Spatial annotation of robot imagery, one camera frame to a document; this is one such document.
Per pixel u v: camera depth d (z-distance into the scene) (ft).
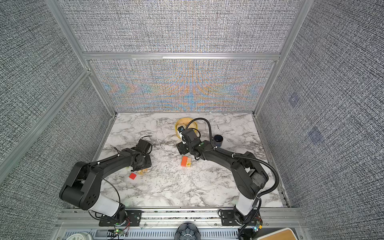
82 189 1.45
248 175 1.58
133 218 2.40
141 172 2.88
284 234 2.15
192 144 2.22
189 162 3.03
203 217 2.46
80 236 2.16
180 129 2.57
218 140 3.24
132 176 2.88
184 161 3.04
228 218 2.40
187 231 2.26
